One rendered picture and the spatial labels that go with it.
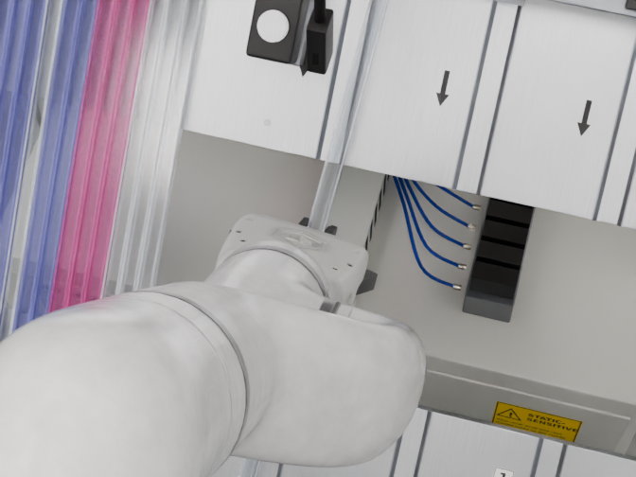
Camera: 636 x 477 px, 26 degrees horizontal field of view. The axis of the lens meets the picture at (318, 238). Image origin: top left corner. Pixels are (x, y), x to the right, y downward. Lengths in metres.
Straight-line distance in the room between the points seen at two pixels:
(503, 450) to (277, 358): 0.46
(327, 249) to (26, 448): 0.56
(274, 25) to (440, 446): 0.36
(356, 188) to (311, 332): 0.73
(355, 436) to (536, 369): 0.67
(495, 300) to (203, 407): 0.91
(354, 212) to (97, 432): 0.98
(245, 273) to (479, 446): 0.35
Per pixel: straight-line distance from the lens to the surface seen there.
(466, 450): 1.13
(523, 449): 1.12
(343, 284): 0.95
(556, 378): 1.40
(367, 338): 0.74
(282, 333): 0.70
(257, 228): 1.00
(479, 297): 1.39
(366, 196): 1.43
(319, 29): 0.91
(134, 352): 0.48
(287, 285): 0.85
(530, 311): 1.43
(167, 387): 0.48
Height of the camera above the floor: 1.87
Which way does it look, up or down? 59 degrees down
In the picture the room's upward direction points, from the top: straight up
